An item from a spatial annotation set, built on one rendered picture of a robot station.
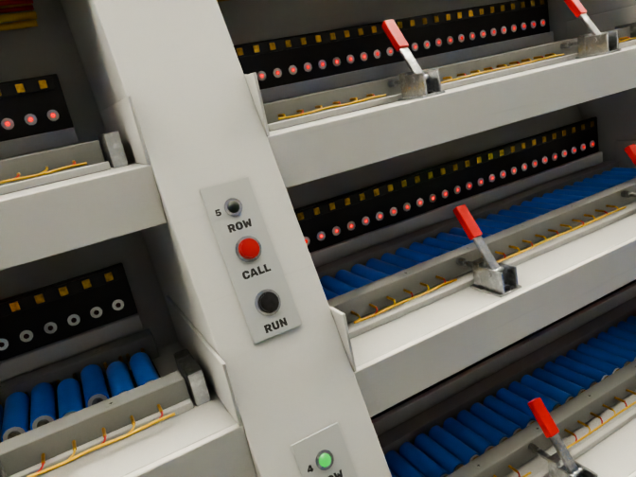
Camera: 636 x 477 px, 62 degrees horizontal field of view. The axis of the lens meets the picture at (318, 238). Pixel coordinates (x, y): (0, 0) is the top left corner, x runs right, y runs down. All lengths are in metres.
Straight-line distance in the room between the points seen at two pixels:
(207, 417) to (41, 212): 0.19
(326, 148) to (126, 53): 0.17
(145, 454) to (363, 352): 0.18
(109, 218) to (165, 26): 0.16
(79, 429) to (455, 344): 0.31
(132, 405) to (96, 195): 0.16
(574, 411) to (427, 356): 0.23
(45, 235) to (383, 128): 0.29
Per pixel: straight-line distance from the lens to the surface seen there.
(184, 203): 0.41
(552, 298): 0.56
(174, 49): 0.45
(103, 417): 0.44
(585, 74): 0.68
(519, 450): 0.61
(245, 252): 0.40
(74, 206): 0.41
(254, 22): 0.73
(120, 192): 0.41
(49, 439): 0.44
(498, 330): 0.52
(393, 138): 0.50
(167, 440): 0.42
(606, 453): 0.64
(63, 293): 0.55
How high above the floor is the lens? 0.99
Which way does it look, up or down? 3 degrees up
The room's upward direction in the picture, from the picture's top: 20 degrees counter-clockwise
